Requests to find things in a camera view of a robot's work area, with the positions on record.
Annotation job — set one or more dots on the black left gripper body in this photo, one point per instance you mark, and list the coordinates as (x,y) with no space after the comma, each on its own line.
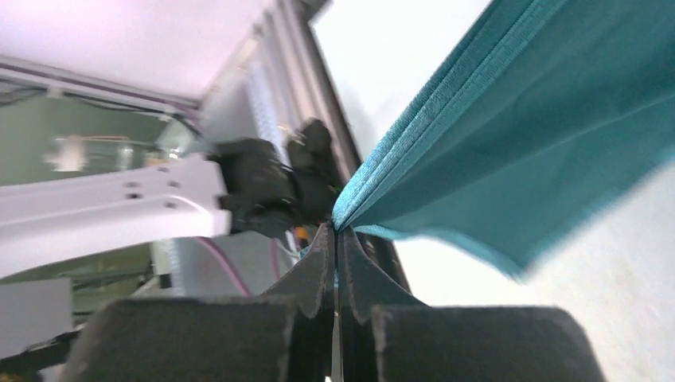
(268,197)

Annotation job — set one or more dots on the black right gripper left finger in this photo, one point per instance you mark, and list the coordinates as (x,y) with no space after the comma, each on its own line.
(283,334)

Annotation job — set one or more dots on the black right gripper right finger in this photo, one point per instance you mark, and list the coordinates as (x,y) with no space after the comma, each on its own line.
(387,334)

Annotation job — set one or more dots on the teal cloth napkin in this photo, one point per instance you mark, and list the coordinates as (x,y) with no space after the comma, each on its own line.
(544,113)

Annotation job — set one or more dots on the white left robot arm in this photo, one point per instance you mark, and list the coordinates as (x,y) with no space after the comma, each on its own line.
(56,221)

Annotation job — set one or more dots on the aluminium front frame rail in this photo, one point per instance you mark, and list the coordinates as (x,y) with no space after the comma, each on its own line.
(301,86)

